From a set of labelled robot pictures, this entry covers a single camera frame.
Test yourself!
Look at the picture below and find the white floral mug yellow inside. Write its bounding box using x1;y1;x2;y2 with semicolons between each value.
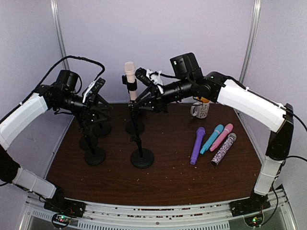
190;97;210;119

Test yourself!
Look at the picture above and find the black stand of glitter microphone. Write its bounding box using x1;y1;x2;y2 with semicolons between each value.
75;115;98;150

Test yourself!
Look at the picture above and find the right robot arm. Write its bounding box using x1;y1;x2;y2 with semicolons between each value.
131;53;294;212

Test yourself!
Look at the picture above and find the black stand of blue microphone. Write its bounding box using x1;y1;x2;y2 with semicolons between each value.
84;144;106;166

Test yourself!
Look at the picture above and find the aluminium frame post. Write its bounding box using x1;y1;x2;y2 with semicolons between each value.
239;0;262;83
50;0;66;57

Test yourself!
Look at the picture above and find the black stand of cream microphone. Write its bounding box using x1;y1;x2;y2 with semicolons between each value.
122;75;145;135

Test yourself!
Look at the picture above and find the pink microphone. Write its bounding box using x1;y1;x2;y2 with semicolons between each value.
209;123;233;152

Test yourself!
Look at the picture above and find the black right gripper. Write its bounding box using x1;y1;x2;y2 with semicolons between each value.
134;76;194;113

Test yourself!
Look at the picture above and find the glitter purple silver microphone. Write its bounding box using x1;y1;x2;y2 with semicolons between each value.
211;133;237;166

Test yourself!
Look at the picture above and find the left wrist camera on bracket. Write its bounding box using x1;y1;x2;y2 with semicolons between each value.
82;78;106;103

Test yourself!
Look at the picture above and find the aluminium left rear frame post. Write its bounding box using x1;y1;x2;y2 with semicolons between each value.
50;0;66;57

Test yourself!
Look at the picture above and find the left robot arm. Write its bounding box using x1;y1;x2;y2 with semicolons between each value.
0;70;112;213

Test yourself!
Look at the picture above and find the aluminium right rear frame post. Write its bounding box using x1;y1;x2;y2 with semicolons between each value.
239;0;262;83

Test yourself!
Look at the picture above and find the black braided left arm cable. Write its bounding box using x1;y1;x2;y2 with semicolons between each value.
31;55;106;96

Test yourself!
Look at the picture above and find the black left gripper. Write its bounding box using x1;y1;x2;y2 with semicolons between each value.
55;92;113;125

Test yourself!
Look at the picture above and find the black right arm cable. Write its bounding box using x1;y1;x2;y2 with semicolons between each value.
158;70;307;227

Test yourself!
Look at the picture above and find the blue microphone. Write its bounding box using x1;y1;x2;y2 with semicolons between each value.
200;124;224;155

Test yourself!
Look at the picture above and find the black stand of purple microphone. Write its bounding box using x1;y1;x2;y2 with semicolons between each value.
129;101;154;169

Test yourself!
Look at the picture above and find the cream white microphone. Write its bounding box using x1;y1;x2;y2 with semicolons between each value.
124;61;137;101

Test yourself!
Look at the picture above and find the black clamp microphone stand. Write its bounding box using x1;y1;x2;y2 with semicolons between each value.
92;122;112;138

